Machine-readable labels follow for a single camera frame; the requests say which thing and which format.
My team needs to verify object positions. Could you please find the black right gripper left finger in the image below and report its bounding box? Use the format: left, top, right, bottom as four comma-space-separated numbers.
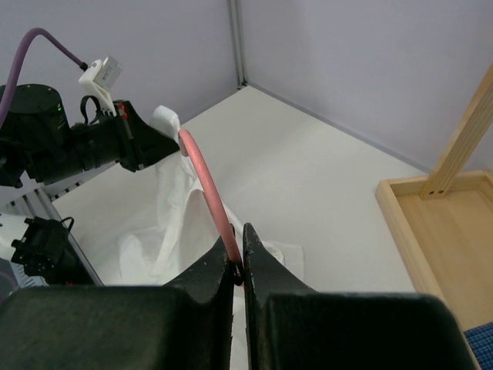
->
1, 240, 234, 369

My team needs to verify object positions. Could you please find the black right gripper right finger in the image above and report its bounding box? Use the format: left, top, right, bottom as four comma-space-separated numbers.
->
243, 224, 476, 369

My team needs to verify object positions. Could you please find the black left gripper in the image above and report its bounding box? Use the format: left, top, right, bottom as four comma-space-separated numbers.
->
72, 100, 180, 172

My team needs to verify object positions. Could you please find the pink wire hanger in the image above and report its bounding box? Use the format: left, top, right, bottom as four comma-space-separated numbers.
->
178, 129, 244, 286

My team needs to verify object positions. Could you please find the white shirt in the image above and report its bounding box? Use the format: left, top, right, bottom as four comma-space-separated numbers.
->
117, 106, 305, 369

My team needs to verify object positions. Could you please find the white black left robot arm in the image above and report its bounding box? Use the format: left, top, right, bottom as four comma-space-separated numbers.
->
1, 84, 179, 288

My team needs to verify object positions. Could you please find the blue checked shirt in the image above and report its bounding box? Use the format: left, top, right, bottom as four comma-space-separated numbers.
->
464, 322, 493, 370

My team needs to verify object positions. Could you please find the wooden rack base tray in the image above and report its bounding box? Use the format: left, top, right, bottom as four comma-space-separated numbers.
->
376, 170, 492, 331

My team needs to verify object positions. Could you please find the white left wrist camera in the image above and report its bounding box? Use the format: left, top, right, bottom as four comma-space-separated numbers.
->
79, 55, 122, 116

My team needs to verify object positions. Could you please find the aluminium frame rail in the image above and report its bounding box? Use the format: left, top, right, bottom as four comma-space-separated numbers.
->
0, 165, 101, 288

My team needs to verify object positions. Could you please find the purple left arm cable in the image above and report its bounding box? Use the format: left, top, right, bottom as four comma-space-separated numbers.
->
0, 27, 88, 128

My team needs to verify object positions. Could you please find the wooden rack frame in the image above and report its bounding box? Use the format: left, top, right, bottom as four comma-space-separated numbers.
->
419, 65, 492, 200

